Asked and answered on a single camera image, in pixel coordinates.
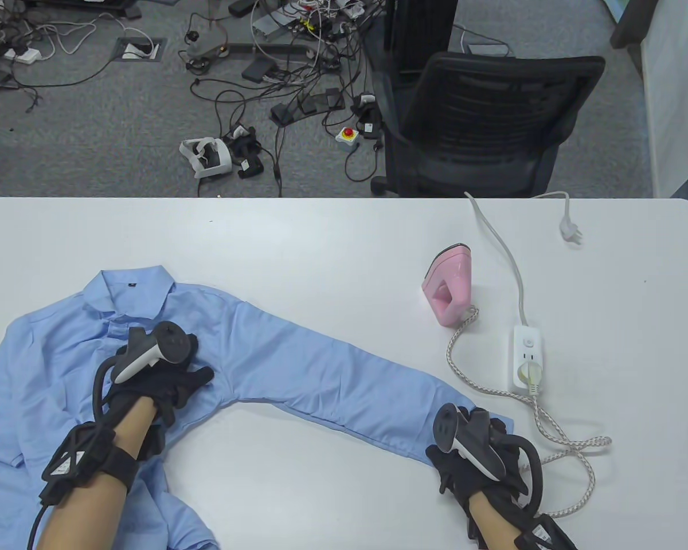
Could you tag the person's right hand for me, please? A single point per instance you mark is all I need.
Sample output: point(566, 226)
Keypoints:
point(458, 475)

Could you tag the person's left hand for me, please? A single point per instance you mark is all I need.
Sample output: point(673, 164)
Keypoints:
point(178, 387)

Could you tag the black and white controller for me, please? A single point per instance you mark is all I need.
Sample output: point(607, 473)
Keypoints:
point(446, 427)
point(175, 342)

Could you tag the light blue long-sleeve shirt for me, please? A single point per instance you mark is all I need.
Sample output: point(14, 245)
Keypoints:
point(298, 366)

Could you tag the pink electric iron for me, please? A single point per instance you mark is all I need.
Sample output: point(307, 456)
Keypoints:
point(456, 275)

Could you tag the person's left forearm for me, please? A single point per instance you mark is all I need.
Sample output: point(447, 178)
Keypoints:
point(80, 515)

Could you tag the white table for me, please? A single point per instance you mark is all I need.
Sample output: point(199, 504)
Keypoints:
point(321, 258)

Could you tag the black handheld controller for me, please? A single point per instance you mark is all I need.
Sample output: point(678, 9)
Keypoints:
point(245, 142)
point(251, 168)

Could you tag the white VR headset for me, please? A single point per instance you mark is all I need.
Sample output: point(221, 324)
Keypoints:
point(215, 157)

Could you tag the black flat power adapter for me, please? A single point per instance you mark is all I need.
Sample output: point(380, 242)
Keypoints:
point(332, 98)
point(309, 104)
point(284, 113)

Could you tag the red emergency stop button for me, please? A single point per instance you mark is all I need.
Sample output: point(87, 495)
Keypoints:
point(348, 137)

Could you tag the white black handheld scanner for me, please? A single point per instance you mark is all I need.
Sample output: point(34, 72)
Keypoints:
point(368, 120)

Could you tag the grey floor socket box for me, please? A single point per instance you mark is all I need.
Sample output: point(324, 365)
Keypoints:
point(157, 51)

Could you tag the grey desk leg base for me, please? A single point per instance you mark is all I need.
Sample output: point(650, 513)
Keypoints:
point(264, 50)

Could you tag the black mesh office chair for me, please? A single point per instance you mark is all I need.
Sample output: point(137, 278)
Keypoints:
point(493, 114)

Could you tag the white floor power strip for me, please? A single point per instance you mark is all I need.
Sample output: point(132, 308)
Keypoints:
point(26, 55)

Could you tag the silver aluminium profile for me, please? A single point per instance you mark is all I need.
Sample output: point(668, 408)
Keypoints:
point(275, 26)

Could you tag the black desk foot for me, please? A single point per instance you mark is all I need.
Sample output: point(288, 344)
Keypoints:
point(92, 6)

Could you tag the grey flat device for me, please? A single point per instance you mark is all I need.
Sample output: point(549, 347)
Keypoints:
point(487, 50)

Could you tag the black computer tower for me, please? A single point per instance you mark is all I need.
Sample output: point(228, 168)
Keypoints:
point(418, 34)

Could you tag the white partition panel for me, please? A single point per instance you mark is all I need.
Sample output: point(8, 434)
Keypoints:
point(676, 86)

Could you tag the dark grey panel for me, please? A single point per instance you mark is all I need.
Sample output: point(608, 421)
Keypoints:
point(630, 23)

